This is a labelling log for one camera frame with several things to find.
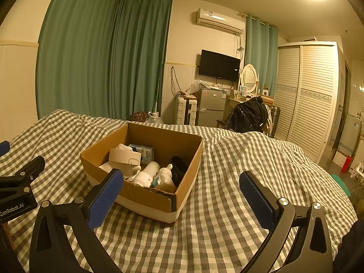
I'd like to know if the brown suitcase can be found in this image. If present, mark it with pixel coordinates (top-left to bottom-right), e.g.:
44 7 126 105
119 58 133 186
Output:
267 106 281 138

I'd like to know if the red fire extinguisher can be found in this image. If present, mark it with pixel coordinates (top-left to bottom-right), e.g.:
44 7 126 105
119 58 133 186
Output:
341 155 353 174

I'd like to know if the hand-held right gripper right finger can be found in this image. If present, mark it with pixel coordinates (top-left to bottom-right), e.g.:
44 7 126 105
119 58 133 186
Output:
239 171 333 273

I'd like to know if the white appliance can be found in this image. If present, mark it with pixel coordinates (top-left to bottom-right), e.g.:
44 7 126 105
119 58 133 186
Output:
338 114 363 151

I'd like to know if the clear plastic bag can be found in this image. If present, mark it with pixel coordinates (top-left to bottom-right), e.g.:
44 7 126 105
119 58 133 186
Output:
186 80 201 96

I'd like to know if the white louvred wardrobe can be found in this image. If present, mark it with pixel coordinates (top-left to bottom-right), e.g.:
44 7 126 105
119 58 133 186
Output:
273 42 340 164

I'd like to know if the wooden dressing table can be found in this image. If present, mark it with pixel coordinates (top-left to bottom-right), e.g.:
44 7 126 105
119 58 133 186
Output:
225 89 275 120

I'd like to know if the green checkered blanket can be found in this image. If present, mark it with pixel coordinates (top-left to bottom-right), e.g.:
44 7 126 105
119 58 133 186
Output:
0 109 357 273

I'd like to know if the dark cloth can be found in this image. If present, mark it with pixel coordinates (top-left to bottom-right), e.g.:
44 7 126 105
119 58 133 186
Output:
333 219 364 273

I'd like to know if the blue and white carton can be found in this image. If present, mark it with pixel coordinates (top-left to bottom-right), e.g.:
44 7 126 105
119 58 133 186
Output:
128 144 155 165

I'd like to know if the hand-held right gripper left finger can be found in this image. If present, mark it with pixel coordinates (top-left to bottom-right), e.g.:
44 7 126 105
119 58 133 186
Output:
29 168 125 273

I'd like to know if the white suitcase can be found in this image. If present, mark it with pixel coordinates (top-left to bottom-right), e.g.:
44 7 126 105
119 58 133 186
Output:
174 97 198 126

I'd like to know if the white bottle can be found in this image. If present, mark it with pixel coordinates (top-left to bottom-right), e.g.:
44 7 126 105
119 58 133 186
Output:
156 163 174 190

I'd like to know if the narrow green curtain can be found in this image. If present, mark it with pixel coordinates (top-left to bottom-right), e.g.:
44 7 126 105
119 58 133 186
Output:
245 14 278 97

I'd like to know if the white cylindrical handheld device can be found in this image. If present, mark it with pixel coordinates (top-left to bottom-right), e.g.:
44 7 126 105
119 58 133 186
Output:
132 161 160 188

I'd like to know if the clear plastic water jug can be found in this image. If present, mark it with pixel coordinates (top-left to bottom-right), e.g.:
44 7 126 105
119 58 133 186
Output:
147 111 164 125

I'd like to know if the black wall television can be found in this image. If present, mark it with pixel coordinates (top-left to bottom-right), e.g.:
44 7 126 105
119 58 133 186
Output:
198 49 241 82

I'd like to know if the green stool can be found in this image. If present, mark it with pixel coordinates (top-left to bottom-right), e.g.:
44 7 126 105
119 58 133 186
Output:
330 174 351 197

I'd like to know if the black jacket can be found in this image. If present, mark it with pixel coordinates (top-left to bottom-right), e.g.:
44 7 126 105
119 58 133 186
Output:
225 96 269 134

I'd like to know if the white side table with bottles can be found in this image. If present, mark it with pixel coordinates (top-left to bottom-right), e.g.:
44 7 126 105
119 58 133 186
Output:
351 162 364 179

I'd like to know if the white air conditioner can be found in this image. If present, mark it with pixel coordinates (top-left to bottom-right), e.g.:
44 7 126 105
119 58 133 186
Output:
195 8 245 35

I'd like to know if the dark floral bag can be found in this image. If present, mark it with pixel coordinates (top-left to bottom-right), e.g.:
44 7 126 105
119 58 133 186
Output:
130 112 150 122

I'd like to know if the oval white vanity mirror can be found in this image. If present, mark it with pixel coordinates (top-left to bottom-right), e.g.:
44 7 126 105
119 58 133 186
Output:
240 64 258 94

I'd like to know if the silver small fridge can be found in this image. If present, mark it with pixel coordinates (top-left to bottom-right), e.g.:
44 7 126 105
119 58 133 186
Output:
197 88 229 127

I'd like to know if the wide green curtain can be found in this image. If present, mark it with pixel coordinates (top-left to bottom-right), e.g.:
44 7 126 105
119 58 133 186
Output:
36 0 173 120

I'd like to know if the brown cardboard box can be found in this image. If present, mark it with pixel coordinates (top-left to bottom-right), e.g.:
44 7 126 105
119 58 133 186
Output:
80 122 204 227

